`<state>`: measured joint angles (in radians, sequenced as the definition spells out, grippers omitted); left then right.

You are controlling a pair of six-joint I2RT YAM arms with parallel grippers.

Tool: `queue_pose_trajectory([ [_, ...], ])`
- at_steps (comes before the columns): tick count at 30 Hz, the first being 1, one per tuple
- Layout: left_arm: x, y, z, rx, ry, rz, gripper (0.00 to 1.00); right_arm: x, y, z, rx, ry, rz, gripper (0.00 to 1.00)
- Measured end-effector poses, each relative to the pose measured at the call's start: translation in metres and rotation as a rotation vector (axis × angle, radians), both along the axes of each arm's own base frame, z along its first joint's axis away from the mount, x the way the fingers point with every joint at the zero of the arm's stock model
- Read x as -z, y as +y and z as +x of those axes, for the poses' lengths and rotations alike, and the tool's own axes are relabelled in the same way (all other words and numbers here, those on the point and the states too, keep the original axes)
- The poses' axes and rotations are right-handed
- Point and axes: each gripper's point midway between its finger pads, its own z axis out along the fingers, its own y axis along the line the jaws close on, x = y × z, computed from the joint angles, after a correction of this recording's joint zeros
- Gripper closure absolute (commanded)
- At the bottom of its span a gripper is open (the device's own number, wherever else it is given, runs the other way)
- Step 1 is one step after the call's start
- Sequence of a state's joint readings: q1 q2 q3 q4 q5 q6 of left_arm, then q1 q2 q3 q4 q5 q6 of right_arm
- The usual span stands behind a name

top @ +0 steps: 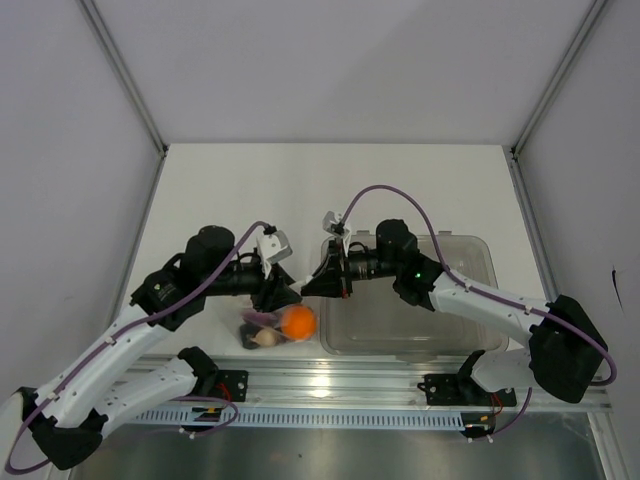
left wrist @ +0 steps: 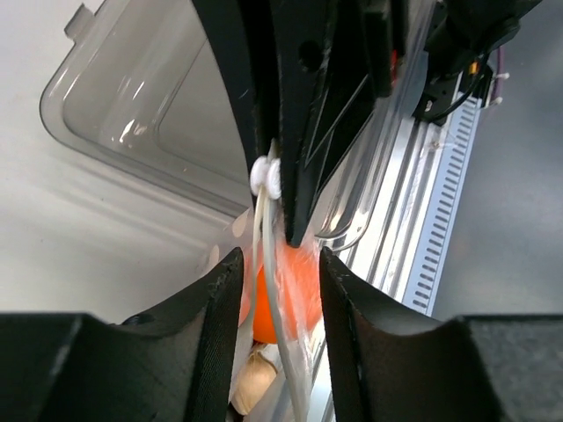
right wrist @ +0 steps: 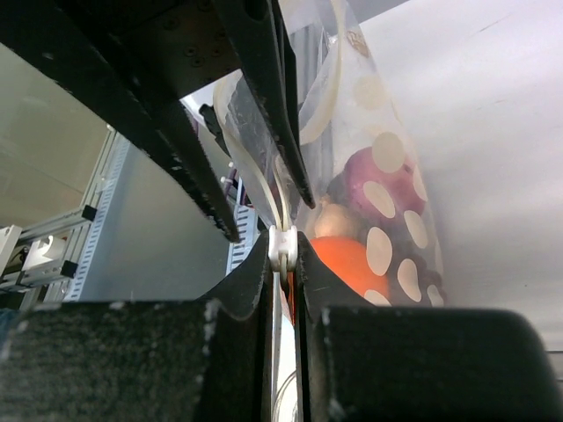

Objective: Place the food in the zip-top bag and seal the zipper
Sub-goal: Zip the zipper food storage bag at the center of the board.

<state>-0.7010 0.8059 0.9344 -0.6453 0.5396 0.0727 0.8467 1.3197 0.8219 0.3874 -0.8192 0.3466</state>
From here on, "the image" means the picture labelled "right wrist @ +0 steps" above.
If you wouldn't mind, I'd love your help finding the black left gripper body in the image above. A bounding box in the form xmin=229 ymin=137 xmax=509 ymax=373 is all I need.
xmin=56 ymin=1 xmax=240 ymax=99

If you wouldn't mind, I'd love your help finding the purple donut toy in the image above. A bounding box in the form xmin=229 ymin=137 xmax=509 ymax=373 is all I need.
xmin=342 ymin=148 xmax=427 ymax=224

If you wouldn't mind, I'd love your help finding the clear zip top bag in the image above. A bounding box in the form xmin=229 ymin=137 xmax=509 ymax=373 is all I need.
xmin=213 ymin=1 xmax=446 ymax=307

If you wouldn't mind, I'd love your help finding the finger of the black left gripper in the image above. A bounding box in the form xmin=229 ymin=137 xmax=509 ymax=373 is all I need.
xmin=213 ymin=1 xmax=315 ymax=208
xmin=1 ymin=1 xmax=239 ymax=242

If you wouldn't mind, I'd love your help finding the white slotted cable duct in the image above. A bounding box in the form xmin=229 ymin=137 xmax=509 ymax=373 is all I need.
xmin=62 ymin=132 xmax=130 ymax=302

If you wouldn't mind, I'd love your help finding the orange fruit toy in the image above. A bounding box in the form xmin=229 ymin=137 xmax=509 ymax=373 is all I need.
xmin=311 ymin=236 xmax=391 ymax=306

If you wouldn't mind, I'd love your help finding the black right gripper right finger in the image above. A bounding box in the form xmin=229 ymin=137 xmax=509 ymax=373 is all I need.
xmin=295 ymin=235 xmax=562 ymax=421

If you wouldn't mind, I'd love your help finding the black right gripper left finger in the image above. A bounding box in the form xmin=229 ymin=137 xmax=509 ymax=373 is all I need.
xmin=1 ymin=234 xmax=269 ymax=421

